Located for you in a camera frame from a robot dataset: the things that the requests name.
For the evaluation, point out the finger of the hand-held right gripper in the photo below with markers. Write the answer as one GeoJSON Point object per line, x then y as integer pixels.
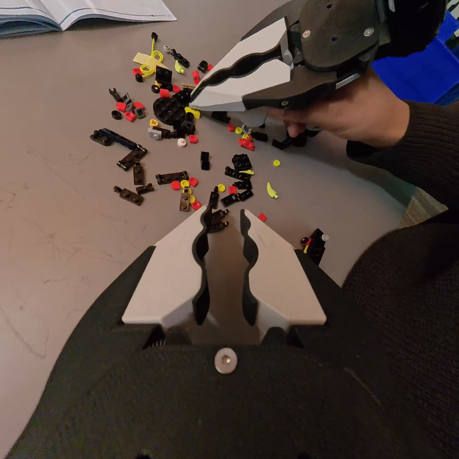
{"type": "Point", "coordinates": [247, 88]}
{"type": "Point", "coordinates": [251, 45]}

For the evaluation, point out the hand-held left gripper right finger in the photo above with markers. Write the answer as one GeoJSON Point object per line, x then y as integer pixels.
{"type": "Point", "coordinates": [287, 283]}

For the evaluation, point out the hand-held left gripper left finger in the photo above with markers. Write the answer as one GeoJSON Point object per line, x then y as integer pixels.
{"type": "Point", "coordinates": [165, 283]}

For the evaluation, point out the black red lego car assembly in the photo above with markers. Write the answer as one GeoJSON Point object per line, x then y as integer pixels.
{"type": "Point", "coordinates": [315, 245]}

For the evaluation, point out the pile of lego pieces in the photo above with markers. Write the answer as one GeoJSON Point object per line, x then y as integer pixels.
{"type": "Point", "coordinates": [172, 177]}

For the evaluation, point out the person's right forearm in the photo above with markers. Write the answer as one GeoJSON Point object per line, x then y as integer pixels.
{"type": "Point", "coordinates": [412, 150]}

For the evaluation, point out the large black round lego plate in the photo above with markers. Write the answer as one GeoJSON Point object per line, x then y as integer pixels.
{"type": "Point", "coordinates": [168, 109]}

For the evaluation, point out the lego instruction booklet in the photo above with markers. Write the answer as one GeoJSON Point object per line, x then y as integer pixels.
{"type": "Point", "coordinates": [71, 10]}

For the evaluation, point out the person's right hand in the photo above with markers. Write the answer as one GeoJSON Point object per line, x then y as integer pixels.
{"type": "Point", "coordinates": [344, 111]}

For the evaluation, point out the blue plastic storage bin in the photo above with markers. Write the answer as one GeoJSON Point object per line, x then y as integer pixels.
{"type": "Point", "coordinates": [419, 71]}

